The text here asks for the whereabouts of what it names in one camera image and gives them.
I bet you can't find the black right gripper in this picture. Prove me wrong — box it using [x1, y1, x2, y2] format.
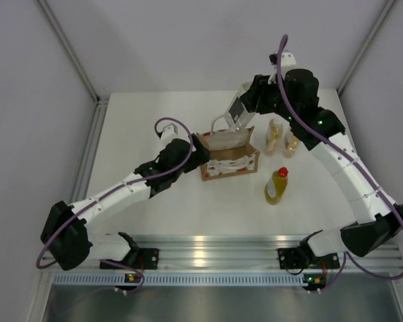
[240, 72, 298, 123]

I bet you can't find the clear bottle grey cap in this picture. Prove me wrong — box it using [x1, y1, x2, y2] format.
[224, 83, 255, 131]

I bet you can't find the amber bottle white cap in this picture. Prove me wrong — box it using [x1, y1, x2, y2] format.
[264, 118, 284, 156]
[282, 129, 300, 158]

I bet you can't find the burlap watermelon print bag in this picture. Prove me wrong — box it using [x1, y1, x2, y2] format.
[196, 115, 260, 181]

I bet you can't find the yellow bottle red cap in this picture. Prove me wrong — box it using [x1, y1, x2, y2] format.
[264, 167, 289, 205]

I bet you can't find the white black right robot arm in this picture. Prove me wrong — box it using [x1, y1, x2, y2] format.
[240, 68, 403, 266]

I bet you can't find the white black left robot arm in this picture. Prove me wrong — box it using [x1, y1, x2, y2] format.
[40, 135, 210, 271]

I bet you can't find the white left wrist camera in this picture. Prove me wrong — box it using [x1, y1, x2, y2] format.
[157, 123, 178, 146]

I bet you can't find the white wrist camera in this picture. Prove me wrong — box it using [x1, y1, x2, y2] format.
[268, 51, 297, 84]
[157, 123, 178, 146]

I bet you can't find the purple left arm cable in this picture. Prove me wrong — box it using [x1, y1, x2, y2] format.
[36, 117, 193, 296]

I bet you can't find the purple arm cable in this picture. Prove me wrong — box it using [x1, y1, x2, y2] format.
[275, 34, 403, 292]
[36, 117, 193, 296]

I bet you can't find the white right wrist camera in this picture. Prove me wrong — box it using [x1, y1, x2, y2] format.
[268, 51, 297, 84]

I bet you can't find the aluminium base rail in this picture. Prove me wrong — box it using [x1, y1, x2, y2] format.
[40, 234, 403, 273]

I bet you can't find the aluminium frame post right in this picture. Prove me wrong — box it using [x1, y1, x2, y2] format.
[337, 0, 399, 97]

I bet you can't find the aluminium frame post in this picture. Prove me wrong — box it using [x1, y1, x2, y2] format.
[34, 0, 99, 103]
[337, 0, 399, 97]

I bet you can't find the white slotted cable duct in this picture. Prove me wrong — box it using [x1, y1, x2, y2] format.
[53, 272, 308, 286]

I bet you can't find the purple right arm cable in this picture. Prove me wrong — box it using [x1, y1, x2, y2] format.
[275, 34, 403, 292]

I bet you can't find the aluminium frame post left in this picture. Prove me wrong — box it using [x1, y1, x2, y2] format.
[34, 0, 99, 103]

